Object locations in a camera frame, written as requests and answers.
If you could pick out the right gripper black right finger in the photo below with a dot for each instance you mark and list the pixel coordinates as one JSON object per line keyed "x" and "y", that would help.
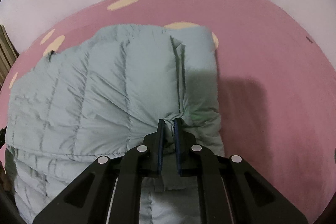
{"x": 230, "y": 190}

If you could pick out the pink polka dot bed sheet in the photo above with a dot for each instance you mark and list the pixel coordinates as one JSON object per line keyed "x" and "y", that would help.
{"x": 276, "y": 90}

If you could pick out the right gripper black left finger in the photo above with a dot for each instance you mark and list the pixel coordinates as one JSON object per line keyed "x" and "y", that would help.
{"x": 108, "y": 190}

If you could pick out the light blue puffer jacket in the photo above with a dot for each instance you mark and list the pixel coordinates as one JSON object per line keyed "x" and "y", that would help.
{"x": 101, "y": 98}

